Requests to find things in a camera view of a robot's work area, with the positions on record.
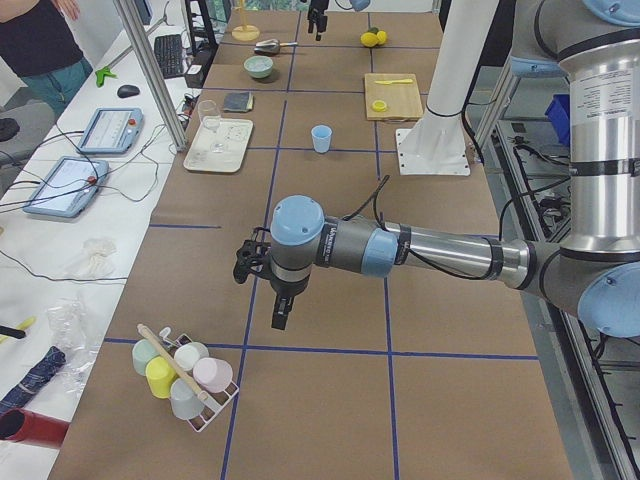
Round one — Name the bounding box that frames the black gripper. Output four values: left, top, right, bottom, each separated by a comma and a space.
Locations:
270, 269, 311, 330
307, 0, 328, 41

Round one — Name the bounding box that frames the pink cup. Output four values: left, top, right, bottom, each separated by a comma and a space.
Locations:
192, 357, 233, 393

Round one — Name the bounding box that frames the light blue plastic cup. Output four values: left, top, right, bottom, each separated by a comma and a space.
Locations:
311, 124, 333, 154

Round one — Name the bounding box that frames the white cup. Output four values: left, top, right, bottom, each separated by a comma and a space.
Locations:
174, 341, 209, 372

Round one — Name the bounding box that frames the pale grey cup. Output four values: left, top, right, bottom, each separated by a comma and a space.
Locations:
170, 378, 204, 420

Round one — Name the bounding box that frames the yellow cup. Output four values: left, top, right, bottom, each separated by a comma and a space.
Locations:
145, 356, 177, 399

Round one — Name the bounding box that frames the mint green cup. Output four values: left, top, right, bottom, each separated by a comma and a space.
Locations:
132, 339, 159, 376

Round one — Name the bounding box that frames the metal ice scoop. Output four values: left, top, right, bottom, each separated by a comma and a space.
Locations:
254, 38, 298, 56

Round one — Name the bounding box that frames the green bowl of ice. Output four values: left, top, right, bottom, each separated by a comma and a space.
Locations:
243, 55, 274, 80

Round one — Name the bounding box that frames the wooden mug tree stand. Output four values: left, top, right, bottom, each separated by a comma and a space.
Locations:
232, 0, 260, 42

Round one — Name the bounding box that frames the wooden cutting board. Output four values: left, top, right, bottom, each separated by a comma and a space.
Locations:
364, 73, 424, 121

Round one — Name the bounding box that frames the yellow plastic knife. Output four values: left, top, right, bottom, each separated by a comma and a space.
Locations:
374, 78, 414, 85

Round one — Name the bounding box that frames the grey folded cloth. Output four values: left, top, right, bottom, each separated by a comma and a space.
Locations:
223, 91, 254, 113

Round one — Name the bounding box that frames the small black box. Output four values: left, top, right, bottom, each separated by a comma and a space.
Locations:
184, 64, 205, 89

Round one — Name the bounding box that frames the clear wine glass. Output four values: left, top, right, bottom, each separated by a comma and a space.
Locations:
197, 100, 225, 153

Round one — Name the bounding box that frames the black keyboard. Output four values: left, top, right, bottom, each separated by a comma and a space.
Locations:
153, 34, 184, 79

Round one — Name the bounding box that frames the cream bear serving tray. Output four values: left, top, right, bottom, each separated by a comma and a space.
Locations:
183, 116, 253, 174

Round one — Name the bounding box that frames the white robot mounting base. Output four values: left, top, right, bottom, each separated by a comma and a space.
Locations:
396, 0, 499, 176

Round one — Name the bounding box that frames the black computer mouse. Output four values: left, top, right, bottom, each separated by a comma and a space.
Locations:
116, 84, 140, 99

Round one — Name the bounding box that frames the clear plastic bag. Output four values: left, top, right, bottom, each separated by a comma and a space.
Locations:
46, 295, 105, 398

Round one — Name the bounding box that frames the green plastic clip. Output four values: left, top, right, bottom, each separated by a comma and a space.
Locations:
95, 66, 117, 88

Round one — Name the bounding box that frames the far blue teach pendant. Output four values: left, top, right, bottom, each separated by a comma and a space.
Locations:
76, 108, 144, 155

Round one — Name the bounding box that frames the blue teach pendant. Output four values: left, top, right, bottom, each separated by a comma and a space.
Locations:
22, 156, 109, 219
76, 108, 144, 155

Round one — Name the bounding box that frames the blue folded umbrella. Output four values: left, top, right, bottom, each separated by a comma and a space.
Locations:
1, 346, 66, 414

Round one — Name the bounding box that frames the near blue teach pendant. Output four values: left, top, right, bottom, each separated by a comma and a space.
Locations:
22, 156, 109, 219

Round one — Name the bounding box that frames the blue storage bin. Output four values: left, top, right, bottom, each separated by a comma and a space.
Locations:
545, 94, 571, 147

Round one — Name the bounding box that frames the person in black shirt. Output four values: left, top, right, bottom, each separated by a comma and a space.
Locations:
1, 0, 92, 117

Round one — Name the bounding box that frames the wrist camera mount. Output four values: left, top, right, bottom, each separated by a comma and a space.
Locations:
233, 226, 272, 284

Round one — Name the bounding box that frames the wooden rack handle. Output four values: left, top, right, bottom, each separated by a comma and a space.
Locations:
137, 323, 209, 403

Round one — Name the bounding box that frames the white wire cup rack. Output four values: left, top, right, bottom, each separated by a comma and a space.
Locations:
159, 327, 238, 432

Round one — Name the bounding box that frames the aluminium frame post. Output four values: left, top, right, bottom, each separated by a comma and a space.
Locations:
113, 0, 187, 152

